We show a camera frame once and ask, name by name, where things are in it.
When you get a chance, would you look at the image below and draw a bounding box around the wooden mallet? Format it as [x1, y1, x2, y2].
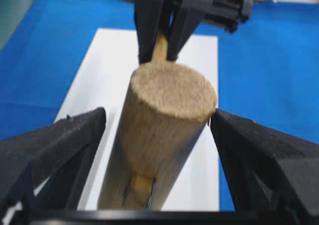
[98, 32, 217, 210]

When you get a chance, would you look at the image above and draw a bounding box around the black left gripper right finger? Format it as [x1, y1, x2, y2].
[210, 110, 319, 218]

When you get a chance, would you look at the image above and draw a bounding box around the green backdrop curtain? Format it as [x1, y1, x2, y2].
[0, 0, 34, 48]

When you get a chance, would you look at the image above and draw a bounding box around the blue table cloth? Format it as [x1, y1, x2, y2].
[0, 0, 319, 209]

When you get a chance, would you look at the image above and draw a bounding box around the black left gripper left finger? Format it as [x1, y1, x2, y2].
[0, 107, 106, 221]

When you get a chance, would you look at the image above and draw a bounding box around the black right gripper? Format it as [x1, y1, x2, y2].
[126, 0, 263, 63]

